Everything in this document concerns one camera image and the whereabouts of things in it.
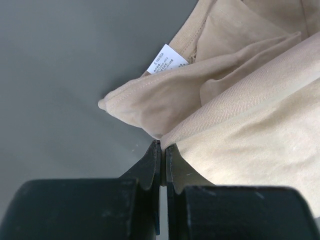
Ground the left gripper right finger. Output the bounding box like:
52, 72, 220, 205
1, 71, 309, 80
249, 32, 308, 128
165, 145, 320, 240

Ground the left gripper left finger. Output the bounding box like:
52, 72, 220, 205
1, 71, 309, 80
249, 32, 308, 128
0, 141, 162, 240

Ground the beige t shirt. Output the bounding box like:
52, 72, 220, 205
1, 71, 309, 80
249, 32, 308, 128
98, 0, 320, 217

